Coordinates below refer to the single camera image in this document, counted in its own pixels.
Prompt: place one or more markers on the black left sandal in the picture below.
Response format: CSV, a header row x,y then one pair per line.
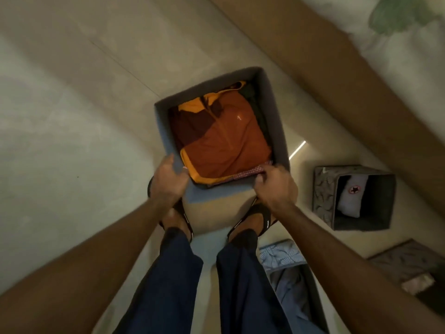
x,y
182,213

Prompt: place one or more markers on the grey fabric storage box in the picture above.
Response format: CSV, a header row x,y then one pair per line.
x,y
274,111

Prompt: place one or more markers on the black sandal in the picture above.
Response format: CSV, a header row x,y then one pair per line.
x,y
259,213
182,213

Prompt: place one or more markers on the orange folded jacket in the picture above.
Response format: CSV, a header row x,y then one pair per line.
x,y
222,135

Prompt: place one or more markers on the white garment with round emblem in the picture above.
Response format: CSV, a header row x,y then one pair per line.
x,y
353,198

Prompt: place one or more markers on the light blue cloth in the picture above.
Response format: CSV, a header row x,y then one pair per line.
x,y
292,295

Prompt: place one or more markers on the blue shell-patterned storage box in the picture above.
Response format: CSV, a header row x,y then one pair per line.
x,y
278,253

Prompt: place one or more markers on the black right sandal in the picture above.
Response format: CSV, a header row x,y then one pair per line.
x,y
259,213

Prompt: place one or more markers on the white bedsheet with green print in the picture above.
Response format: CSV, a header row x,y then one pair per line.
x,y
410,66

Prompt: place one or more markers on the red checked cloth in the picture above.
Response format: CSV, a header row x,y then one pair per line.
x,y
247,174

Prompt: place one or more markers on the person's left hand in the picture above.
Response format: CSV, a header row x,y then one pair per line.
x,y
167,186

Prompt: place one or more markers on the dark grey patterned storage box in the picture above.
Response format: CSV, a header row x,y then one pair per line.
x,y
399,260

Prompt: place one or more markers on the person's left forearm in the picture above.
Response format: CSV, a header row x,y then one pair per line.
x,y
80,274

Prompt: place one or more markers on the dark blue trousers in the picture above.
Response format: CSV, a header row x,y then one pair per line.
x,y
173,292

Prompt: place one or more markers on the person's right fingers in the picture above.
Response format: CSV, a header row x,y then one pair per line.
x,y
267,172

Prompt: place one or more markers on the person's right hand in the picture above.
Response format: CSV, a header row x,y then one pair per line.
x,y
278,191

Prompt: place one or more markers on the person's right forearm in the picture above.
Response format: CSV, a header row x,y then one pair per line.
x,y
347,274

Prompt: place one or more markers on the person's left thumb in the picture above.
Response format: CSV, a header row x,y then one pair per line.
x,y
182,176

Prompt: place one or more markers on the grey leaf-patterned storage box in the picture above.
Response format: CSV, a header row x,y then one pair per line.
x,y
323,198

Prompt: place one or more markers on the pale pink cloth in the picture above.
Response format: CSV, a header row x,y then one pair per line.
x,y
417,283

